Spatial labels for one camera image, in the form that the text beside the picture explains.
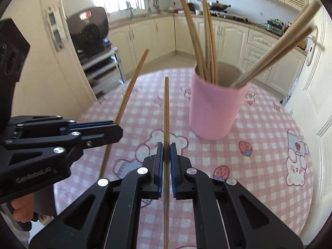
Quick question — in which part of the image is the bunch of bamboo chopsticks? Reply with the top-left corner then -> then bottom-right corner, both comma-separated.
176,0 -> 322,89

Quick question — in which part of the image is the pink checkered tablecloth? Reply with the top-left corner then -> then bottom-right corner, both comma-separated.
53,67 -> 314,249

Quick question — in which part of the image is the metal door handle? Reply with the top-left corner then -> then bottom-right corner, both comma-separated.
306,25 -> 326,67

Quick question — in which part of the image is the person's left hand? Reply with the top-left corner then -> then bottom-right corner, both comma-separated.
12,193 -> 39,222

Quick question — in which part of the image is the black wok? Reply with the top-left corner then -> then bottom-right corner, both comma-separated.
207,1 -> 232,13

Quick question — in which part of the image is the cream refrigerator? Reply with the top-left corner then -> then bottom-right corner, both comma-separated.
1,0 -> 99,125

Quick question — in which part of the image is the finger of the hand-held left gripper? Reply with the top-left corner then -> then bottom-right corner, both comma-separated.
8,115 -> 116,136
0,124 -> 123,177

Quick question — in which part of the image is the cream drawer unit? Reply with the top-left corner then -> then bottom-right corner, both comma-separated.
244,28 -> 276,83

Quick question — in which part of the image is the row of condiment bottles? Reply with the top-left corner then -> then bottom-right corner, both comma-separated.
284,21 -> 312,51

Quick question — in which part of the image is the cream kitchen cabinet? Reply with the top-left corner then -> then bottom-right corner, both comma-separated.
109,17 -> 175,69
267,44 -> 307,94
174,16 -> 249,66

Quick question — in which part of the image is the green kitchen appliance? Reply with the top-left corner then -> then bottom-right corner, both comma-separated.
267,18 -> 285,36

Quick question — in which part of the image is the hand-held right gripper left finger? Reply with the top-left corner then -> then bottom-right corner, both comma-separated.
28,141 -> 165,249

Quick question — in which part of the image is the white panel door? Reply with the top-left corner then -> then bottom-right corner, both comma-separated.
281,5 -> 332,244

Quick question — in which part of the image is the long bamboo chopstick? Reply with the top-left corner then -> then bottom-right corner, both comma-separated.
99,49 -> 150,179
163,76 -> 172,249

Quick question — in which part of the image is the black countertop oven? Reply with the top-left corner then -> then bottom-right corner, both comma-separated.
66,6 -> 110,57

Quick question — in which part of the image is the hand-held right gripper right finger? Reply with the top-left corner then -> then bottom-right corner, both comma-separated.
170,142 -> 304,249

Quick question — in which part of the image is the metal storage rack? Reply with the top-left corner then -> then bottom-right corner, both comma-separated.
78,47 -> 126,99

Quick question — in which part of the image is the pink chopstick holder cup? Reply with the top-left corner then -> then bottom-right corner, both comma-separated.
189,62 -> 251,141

